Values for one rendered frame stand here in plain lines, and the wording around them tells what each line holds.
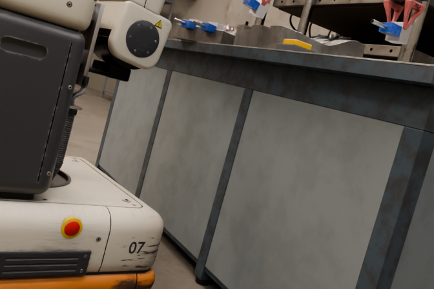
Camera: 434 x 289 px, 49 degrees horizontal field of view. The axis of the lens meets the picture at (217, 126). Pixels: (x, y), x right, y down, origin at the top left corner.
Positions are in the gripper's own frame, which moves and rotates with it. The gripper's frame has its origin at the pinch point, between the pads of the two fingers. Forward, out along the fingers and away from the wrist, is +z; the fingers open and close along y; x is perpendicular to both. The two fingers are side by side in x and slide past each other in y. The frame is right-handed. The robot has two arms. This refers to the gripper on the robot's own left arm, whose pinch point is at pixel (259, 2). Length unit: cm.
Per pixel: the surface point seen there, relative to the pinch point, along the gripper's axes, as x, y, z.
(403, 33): -18, -48, -5
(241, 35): -0.8, 2.2, 12.7
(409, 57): -74, -3, -13
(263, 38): -1.0, -11.2, 11.3
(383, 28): -12.6, -46.3, -3.9
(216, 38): 3.1, 11.4, 17.6
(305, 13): -71, 75, -21
